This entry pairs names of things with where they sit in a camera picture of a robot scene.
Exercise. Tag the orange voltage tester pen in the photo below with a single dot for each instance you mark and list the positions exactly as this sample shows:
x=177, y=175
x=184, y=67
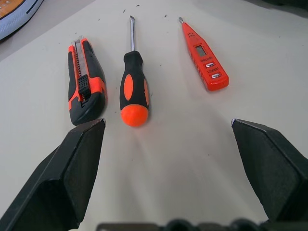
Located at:
x=207, y=72

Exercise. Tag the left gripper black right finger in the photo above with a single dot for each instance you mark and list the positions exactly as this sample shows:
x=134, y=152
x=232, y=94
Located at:
x=276, y=168

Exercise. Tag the orange black flathead screwdriver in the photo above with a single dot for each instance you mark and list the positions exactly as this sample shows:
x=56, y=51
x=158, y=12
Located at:
x=133, y=91

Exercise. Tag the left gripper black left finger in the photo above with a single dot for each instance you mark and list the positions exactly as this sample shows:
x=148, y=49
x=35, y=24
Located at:
x=60, y=173

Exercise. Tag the yellow white canvas shoe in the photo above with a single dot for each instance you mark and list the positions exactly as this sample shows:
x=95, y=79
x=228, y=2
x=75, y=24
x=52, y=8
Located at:
x=14, y=21

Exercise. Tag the orange black utility knife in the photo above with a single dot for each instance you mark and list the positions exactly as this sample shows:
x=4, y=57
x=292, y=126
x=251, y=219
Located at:
x=96, y=72

